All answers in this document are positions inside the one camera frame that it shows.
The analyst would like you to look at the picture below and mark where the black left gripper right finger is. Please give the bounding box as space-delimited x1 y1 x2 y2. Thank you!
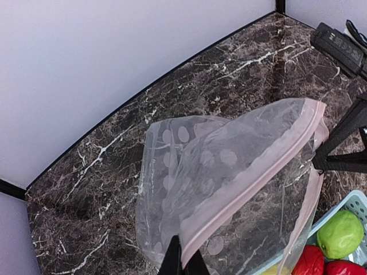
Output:
183 250 209 275

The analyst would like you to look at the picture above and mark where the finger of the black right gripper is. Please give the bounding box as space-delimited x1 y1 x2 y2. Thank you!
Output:
314 94 366 160
313 151 366 172

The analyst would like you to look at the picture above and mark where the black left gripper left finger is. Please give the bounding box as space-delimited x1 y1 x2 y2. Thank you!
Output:
160 235 183 275

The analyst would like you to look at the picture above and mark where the green toy pepper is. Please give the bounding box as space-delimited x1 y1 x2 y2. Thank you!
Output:
317 210 364 260

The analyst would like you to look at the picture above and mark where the clear zip top bag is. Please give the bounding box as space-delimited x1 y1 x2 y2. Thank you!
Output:
135 98 329 274

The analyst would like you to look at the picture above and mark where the orange red toy pepper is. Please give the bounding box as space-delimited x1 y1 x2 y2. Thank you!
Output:
324 260 366 275

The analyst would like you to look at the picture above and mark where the bright red toy pepper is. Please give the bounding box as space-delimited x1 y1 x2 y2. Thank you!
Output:
291 245 325 275

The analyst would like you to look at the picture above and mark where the light blue plastic basket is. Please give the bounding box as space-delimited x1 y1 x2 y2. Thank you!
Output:
252 189 367 275

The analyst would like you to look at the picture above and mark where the yellow toy pepper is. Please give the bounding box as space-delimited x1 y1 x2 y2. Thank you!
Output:
261 265 290 275

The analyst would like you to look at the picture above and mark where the black enclosure frame post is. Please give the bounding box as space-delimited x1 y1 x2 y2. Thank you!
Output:
0 179 26 201

